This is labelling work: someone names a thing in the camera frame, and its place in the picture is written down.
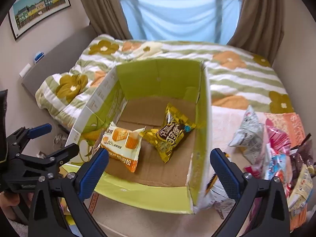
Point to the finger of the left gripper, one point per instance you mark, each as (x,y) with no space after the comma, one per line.
(35,167)
(37,131)

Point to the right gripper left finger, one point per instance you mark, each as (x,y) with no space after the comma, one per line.
(46,217)

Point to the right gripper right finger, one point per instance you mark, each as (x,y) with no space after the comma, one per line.
(272,216)

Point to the blue shrimp cracker packet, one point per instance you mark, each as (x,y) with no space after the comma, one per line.
(277,164)

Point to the white yellow edged packet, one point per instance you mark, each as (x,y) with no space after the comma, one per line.
(219,198)

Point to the brown chocolate snack packet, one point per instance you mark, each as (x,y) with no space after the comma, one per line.
(302,155)

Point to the cream blue snack packet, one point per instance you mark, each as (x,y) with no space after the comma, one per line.
(301,192)

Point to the person left hand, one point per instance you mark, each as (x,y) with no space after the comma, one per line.
(8,201)

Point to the pink striped snack packet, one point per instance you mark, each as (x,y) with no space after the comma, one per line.
(279,139)

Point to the orange white cake packet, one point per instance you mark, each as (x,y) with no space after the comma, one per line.
(123,145)

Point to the grey white snack packet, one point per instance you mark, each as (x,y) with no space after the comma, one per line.
(249,136)

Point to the blue white object on headboard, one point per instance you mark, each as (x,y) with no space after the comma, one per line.
(38,56)

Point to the grey headboard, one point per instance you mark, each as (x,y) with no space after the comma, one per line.
(59,60)

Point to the orange flowers towel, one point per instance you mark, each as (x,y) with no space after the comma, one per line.
(292,125)

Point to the green cardboard box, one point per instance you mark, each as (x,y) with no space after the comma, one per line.
(153,117)

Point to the framed houses picture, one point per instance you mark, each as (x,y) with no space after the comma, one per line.
(24,14)

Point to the gold black snack packet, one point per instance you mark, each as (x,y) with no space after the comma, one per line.
(174,128)

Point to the floral striped quilt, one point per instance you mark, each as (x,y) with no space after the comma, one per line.
(237,78)

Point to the left brown curtain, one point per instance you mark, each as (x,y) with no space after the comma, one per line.
(107,17)

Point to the brown curtain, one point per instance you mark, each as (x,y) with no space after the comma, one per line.
(107,17)
(260,28)

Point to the right brown curtain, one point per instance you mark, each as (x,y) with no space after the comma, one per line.
(260,28)

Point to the blue window sheet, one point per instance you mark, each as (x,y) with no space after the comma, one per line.
(212,21)

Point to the white wall switch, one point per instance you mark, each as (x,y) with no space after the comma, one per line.
(25,70)

